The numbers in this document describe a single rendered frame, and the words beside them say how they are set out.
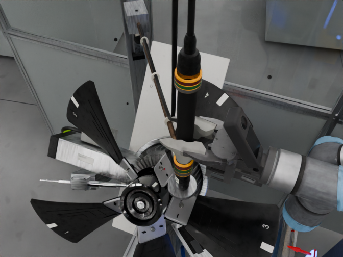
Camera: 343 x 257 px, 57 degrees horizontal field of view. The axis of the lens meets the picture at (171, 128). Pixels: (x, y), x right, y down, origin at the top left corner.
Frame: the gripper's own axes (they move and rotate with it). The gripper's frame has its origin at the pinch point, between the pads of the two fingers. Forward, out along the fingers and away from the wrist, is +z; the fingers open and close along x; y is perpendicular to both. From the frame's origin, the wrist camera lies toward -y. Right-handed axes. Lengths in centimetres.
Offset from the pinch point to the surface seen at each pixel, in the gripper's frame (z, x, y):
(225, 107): -7.2, 17.9, 8.9
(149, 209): 3.8, -5.5, 28.4
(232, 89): -2, 70, 51
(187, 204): -4.4, 0.9, 31.9
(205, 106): -2.0, 18.8, 11.6
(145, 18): 28, 48, 10
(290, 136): -33, 70, 71
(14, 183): 129, 26, 151
